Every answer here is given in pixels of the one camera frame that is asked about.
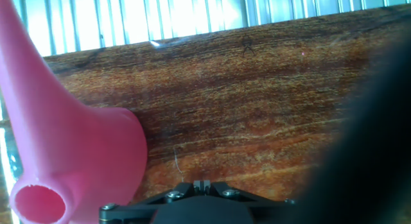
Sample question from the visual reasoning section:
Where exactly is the pink plastic watering can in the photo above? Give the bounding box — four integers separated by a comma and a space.
0, 0, 148, 224

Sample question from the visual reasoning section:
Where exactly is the glossy wood grain board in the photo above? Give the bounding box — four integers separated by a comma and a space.
0, 4, 411, 224

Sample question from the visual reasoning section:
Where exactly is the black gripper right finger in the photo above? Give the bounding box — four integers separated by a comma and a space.
202, 180, 296, 209

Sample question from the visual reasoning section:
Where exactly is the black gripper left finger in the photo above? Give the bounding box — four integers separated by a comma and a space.
98, 180, 202, 224

